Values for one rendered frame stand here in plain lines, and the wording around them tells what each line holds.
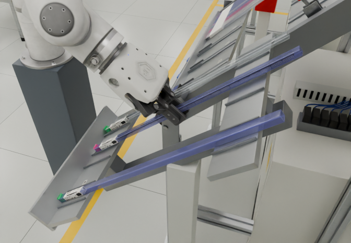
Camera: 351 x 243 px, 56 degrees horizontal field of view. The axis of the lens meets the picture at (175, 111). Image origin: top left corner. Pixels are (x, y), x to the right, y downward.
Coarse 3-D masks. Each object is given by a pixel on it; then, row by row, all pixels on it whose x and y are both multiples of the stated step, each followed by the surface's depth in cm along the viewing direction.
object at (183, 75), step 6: (216, 12) 140; (210, 24) 130; (204, 36) 123; (198, 42) 120; (204, 42) 121; (198, 48) 117; (192, 54) 112; (192, 60) 111; (186, 66) 107; (186, 72) 106; (180, 78) 102; (174, 84) 100
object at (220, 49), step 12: (240, 24) 104; (216, 36) 117; (228, 36) 105; (240, 36) 99; (204, 48) 114; (216, 48) 105; (228, 48) 95; (204, 60) 104; (216, 60) 95; (228, 60) 87; (192, 72) 104; (204, 72) 95
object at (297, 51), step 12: (300, 48) 48; (276, 60) 49; (288, 60) 49; (252, 72) 52; (264, 72) 51; (228, 84) 55; (240, 84) 54; (204, 96) 58; (180, 108) 61; (156, 120) 65; (132, 132) 69
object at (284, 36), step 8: (272, 40) 57; (280, 40) 56; (256, 48) 59; (264, 48) 58; (240, 56) 61; (248, 56) 60; (224, 64) 63; (232, 64) 62; (208, 72) 66; (216, 72) 64; (200, 80) 66; (184, 88) 69; (192, 88) 68; (176, 96) 71; (136, 112) 78; (128, 120) 80
